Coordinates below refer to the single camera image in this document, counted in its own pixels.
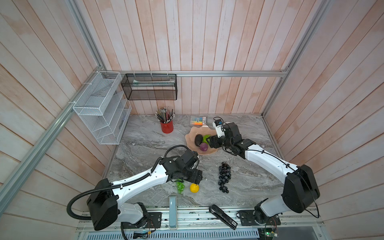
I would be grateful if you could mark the aluminium frame rail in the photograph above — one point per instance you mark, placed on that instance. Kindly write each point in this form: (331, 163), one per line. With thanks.
(230, 73)

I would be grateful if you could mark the grey blue bar tool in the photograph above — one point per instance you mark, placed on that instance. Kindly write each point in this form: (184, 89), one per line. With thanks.
(173, 213)

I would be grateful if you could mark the green bumpy fake fruit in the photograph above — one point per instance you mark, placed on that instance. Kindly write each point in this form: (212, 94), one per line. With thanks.
(206, 139)

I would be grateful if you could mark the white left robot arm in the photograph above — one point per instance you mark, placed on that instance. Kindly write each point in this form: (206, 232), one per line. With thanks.
(107, 202)

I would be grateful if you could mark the red metal pencil cup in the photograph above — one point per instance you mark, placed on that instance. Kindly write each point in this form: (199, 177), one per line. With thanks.
(167, 128)

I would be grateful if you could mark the black stapler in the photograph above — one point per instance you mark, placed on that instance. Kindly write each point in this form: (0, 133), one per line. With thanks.
(221, 215)

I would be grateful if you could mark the pack of colour highlighters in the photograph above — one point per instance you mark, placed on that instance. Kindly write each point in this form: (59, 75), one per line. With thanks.
(198, 120)

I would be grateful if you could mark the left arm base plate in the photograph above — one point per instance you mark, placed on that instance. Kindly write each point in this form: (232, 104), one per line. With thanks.
(154, 220)

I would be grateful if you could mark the green fake grape bunch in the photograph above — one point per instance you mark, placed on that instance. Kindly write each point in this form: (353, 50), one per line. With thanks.
(180, 186)

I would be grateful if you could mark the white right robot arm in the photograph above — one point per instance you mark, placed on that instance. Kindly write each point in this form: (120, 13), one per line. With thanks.
(300, 186)

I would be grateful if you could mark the black mesh wall basket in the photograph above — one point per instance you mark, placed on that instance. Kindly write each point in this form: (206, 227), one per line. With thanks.
(151, 87)

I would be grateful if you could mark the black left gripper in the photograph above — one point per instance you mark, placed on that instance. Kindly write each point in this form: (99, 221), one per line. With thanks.
(197, 175)

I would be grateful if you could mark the black fake grape bunch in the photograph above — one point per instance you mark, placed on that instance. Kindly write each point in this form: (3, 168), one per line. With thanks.
(225, 176)

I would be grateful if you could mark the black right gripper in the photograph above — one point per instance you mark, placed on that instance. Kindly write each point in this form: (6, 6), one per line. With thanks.
(213, 139)

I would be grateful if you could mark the yellow fake lemon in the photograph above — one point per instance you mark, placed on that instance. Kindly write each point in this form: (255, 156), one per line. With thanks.
(194, 188)

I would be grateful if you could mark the purple fake fig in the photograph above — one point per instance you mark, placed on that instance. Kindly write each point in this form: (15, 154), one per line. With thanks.
(204, 147)

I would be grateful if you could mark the bundle of pencils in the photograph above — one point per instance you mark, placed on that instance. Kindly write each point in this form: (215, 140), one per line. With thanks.
(165, 115)

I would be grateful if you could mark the white mesh wall shelf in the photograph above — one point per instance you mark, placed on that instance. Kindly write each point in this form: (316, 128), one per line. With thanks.
(102, 108)

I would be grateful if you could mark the dark fake avocado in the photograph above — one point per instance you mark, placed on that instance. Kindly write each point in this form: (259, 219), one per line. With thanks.
(198, 140)

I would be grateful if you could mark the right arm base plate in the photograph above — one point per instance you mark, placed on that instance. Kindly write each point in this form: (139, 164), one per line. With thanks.
(256, 218)

